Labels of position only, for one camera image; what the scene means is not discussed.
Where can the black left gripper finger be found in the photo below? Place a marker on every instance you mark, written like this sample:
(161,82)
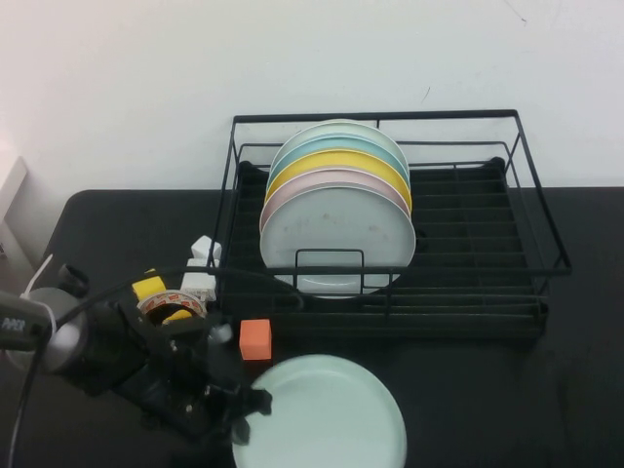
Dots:
(258,401)
(241,430)

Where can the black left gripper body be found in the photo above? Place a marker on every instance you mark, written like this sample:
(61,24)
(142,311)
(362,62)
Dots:
(180,390)

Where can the mint green plate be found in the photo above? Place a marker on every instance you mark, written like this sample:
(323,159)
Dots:
(326,419)

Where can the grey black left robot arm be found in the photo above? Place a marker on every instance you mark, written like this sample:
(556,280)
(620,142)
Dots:
(53,336)

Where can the grey white plate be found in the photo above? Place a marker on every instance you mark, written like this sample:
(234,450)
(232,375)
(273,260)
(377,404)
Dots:
(336,224)

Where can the pink plate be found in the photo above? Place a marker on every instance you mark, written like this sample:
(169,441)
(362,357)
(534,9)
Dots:
(302,184)

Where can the yellow plate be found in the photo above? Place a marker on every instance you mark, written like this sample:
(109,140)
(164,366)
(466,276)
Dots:
(317,161)

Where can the light blue plate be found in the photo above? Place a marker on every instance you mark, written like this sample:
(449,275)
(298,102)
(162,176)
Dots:
(312,145)

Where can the pale green white plate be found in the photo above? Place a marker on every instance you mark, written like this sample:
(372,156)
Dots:
(331,128)

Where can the orange foam cube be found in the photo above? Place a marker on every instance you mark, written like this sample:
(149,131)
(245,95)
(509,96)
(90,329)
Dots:
(254,341)

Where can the yellow rubber duck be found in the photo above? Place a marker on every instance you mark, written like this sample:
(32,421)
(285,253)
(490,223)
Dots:
(178,316)

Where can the white tape roll tilted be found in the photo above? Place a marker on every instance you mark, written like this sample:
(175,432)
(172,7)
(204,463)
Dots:
(166,298)

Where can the yellow foam cube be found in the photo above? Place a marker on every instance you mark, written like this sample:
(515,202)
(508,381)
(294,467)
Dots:
(146,287)

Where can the white charger with label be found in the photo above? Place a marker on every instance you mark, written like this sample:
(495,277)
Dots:
(197,283)

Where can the small white cube adapter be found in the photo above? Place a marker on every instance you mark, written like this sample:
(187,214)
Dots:
(202,247)

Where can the black plastic drip tray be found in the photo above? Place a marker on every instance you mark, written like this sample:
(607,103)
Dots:
(439,329)

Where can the white side shelf board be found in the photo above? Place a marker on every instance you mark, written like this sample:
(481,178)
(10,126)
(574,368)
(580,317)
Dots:
(12,190)

